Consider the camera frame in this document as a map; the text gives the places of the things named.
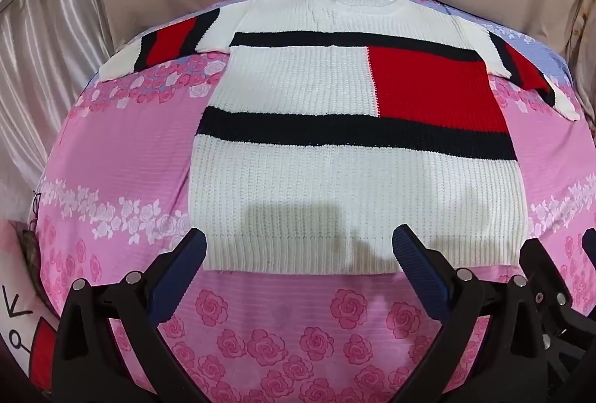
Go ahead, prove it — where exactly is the pink floral blanket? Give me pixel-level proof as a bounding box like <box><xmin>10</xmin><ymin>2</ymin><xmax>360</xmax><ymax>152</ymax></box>
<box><xmin>28</xmin><ymin>0</ymin><xmax>596</xmax><ymax>403</ymax></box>

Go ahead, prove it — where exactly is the white red black knit sweater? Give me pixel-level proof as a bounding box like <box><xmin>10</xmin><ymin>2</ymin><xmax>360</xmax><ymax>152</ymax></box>
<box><xmin>99</xmin><ymin>0</ymin><xmax>582</xmax><ymax>276</ymax></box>

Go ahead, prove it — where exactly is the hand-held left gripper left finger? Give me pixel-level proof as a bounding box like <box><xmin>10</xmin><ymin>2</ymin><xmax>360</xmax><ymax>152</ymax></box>
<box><xmin>53</xmin><ymin>228</ymin><xmax>208</xmax><ymax>403</ymax></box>

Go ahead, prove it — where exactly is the silvery satin curtain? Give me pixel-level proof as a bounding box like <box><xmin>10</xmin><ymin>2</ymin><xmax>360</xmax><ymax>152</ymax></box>
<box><xmin>0</xmin><ymin>0</ymin><xmax>112</xmax><ymax>218</ymax></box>

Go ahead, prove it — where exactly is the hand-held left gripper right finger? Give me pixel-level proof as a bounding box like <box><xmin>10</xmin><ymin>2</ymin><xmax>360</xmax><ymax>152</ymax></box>
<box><xmin>393</xmin><ymin>226</ymin><xmax>548</xmax><ymax>403</ymax></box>

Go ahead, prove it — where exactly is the cartoon printed pillow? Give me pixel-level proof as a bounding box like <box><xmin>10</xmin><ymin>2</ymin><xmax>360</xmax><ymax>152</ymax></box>
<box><xmin>0</xmin><ymin>219</ymin><xmax>61</xmax><ymax>390</ymax></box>

